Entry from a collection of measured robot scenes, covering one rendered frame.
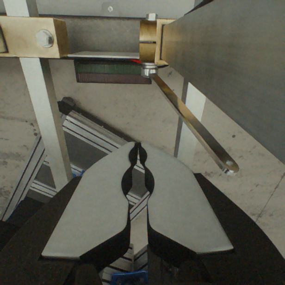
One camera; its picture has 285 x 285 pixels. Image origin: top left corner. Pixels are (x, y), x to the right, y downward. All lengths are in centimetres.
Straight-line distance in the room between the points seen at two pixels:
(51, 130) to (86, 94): 85
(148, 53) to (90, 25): 20
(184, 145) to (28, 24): 28
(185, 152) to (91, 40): 29
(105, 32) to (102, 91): 78
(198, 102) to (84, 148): 91
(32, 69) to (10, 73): 102
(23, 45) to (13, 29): 2
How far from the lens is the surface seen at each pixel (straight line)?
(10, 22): 34
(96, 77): 44
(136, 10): 51
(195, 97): 29
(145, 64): 27
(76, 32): 44
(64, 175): 42
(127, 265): 81
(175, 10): 51
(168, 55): 19
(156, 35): 26
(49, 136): 38
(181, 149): 32
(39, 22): 32
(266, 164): 172
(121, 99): 118
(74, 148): 114
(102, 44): 43
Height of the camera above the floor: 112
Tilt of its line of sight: 60 degrees down
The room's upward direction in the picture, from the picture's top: 178 degrees clockwise
